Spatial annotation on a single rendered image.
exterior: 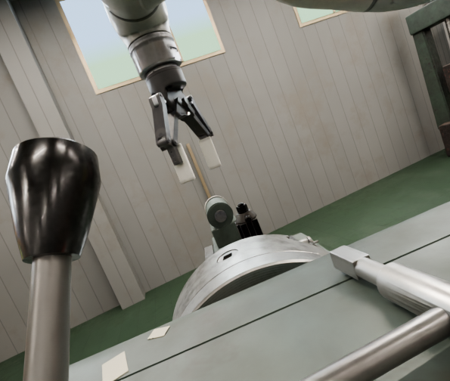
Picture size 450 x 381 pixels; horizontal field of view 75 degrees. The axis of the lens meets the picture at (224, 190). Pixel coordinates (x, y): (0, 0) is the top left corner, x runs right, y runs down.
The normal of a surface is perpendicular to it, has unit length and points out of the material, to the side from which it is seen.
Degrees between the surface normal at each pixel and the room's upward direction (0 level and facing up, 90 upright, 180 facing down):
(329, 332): 0
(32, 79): 90
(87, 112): 90
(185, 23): 90
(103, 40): 90
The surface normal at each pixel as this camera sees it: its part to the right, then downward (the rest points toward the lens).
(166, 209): 0.23, 0.04
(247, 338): -0.37, -0.92
